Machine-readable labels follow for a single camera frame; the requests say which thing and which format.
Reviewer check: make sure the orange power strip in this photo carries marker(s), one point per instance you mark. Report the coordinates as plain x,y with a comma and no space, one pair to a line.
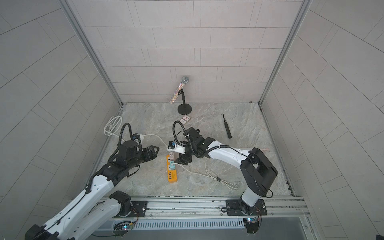
172,175

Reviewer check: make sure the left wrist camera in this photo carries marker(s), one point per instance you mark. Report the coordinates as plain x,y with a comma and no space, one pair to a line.
137,137

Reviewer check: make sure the black microphone stand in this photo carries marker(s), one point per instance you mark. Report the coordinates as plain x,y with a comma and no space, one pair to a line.
184,108

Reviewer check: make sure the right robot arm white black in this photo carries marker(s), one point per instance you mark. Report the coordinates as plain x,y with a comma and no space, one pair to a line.
258,172

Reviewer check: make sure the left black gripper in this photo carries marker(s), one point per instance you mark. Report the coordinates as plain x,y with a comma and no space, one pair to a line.
151,150

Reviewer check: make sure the small pink patterned box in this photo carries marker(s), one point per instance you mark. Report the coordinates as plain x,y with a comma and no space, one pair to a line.
185,119

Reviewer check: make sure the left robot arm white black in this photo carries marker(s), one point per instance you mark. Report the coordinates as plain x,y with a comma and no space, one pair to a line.
78,220

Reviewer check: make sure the glitter microphone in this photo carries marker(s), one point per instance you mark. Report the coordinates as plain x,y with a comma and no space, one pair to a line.
184,81

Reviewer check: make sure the aluminium mounting rail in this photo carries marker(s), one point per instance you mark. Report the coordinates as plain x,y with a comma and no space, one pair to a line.
156,208

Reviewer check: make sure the black electric toothbrush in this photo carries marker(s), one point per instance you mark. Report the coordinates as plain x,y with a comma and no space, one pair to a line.
228,131

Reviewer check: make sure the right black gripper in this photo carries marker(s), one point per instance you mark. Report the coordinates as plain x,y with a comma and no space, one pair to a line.
182,158

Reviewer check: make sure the teal charger adapter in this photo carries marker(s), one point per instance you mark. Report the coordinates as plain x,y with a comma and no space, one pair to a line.
171,166

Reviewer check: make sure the white vented cable duct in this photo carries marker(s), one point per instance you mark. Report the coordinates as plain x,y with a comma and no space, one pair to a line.
189,224

